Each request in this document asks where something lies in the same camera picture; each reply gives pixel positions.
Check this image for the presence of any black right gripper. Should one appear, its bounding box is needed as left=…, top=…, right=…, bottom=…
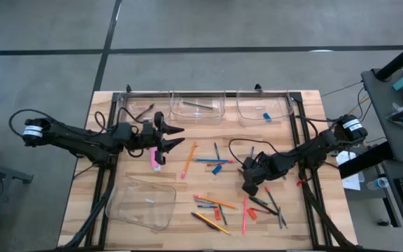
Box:
left=241, top=153, right=280, bottom=197

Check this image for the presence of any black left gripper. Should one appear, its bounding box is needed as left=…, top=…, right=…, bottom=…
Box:
left=132, top=111, right=185, bottom=166

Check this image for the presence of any dark green crayon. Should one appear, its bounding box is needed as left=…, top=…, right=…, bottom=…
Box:
left=248, top=195, right=269, bottom=207

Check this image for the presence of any orange pencil pink eraser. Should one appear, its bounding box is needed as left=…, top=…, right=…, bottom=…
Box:
left=180, top=140, right=198, bottom=180
left=192, top=194, right=237, bottom=210

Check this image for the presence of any black pen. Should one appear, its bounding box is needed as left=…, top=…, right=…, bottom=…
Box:
left=252, top=200, right=280, bottom=216
left=134, top=103, right=156, bottom=121

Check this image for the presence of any blue pencil pink eraser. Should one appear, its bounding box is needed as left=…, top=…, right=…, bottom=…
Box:
left=192, top=157, right=236, bottom=164

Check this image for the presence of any green crayon white print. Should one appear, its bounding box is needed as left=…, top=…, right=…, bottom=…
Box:
left=218, top=204, right=229, bottom=226

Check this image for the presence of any light grey pen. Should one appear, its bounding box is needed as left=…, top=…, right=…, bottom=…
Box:
left=277, top=205, right=289, bottom=230

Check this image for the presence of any clear plastic bin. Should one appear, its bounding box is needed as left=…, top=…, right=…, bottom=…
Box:
left=116, top=91, right=173, bottom=127
left=169, top=90, right=227, bottom=126
left=235, top=90, right=295, bottom=127
left=105, top=174, right=177, bottom=232

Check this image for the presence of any green pencil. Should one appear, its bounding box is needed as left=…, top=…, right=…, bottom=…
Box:
left=182, top=100, right=214, bottom=111

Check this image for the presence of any purple pen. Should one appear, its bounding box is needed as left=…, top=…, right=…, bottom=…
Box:
left=190, top=211, right=220, bottom=232

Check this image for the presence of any white paper sheet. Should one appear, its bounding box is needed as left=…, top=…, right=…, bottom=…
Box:
left=335, top=150, right=366, bottom=192

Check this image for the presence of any black desk support beam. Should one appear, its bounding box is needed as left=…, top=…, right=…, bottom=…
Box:
left=337, top=141, right=395, bottom=180

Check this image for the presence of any clear water bottle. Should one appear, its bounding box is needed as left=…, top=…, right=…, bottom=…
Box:
left=366, top=176, right=390, bottom=192

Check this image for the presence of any grey side desk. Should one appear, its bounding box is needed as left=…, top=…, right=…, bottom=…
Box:
left=360, top=67, right=403, bottom=251

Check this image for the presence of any grey metal stand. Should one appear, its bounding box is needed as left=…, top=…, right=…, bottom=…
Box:
left=0, top=157, right=34, bottom=252

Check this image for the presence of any black monitor pole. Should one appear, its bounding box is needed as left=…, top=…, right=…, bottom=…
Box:
left=375, top=33, right=403, bottom=82

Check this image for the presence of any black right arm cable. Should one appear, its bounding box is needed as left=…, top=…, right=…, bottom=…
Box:
left=227, top=115, right=328, bottom=169

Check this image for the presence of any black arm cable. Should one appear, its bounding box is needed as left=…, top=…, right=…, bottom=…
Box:
left=8, top=104, right=145, bottom=158
left=227, top=115, right=328, bottom=169

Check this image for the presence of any black aluminium frame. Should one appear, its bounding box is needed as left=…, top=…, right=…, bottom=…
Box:
left=56, top=83, right=363, bottom=251

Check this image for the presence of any yellow cable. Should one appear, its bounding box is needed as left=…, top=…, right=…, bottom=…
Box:
left=347, top=96, right=371, bottom=116

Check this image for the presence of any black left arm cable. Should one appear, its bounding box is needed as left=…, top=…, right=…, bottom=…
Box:
left=8, top=104, right=145, bottom=158

